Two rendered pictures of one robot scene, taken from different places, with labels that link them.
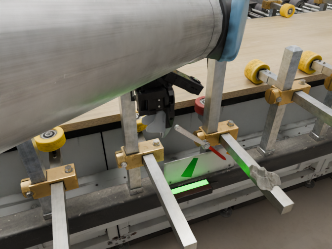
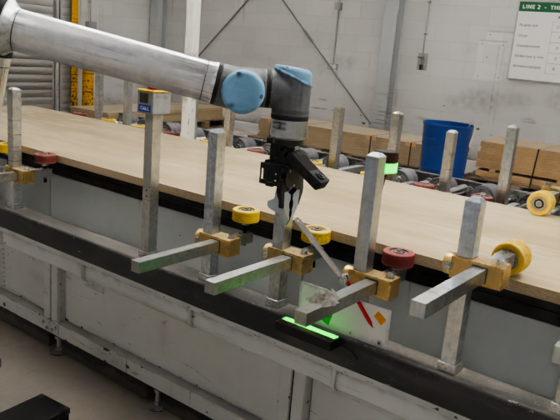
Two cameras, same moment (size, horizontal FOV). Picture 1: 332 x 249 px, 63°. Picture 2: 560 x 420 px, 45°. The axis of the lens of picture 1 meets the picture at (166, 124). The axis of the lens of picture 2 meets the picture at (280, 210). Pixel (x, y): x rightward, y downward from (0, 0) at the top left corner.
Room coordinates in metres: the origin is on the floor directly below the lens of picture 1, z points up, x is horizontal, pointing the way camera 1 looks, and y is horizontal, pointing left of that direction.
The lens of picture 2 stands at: (-0.34, -1.32, 1.38)
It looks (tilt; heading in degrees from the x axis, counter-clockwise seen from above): 14 degrees down; 57
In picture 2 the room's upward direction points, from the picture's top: 5 degrees clockwise
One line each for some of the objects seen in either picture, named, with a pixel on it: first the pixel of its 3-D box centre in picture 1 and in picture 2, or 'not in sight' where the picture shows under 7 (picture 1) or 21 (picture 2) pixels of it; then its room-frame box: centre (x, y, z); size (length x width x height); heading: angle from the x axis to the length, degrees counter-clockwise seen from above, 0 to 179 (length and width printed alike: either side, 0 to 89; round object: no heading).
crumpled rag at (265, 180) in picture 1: (265, 173); (326, 294); (0.48, -0.25, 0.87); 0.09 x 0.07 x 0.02; 21
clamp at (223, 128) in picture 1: (214, 133); (370, 281); (0.68, -0.16, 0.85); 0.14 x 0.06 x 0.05; 111
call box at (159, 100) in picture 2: not in sight; (153, 102); (0.40, 0.58, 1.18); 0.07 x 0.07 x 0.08; 21
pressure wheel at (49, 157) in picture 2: not in sight; (45, 167); (0.25, 1.27, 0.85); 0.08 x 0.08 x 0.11
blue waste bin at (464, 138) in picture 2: not in sight; (445, 154); (5.05, 3.83, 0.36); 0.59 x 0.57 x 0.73; 23
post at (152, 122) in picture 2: not in sight; (150, 187); (0.40, 0.58, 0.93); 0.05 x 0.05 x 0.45; 21
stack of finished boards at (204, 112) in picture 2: not in sight; (152, 112); (3.37, 8.14, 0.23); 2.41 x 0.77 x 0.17; 25
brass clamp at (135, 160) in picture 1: (139, 154); (287, 257); (0.59, 0.08, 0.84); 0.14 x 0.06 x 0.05; 111
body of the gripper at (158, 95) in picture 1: (152, 83); (283, 162); (0.53, 0.03, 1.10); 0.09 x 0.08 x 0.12; 111
